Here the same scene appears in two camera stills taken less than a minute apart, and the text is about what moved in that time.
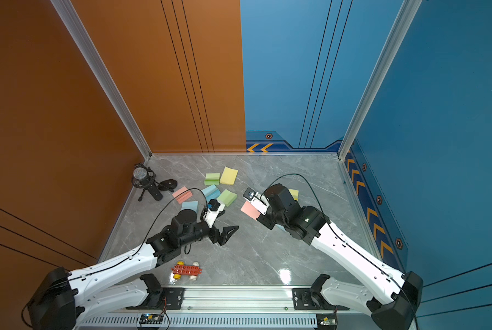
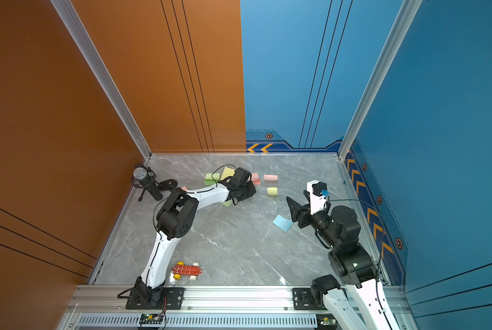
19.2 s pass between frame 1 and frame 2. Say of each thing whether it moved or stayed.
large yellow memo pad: stayed
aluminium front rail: stayed
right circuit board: stayed
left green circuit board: stayed
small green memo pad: stayed
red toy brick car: stayed
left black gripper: moved
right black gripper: moved
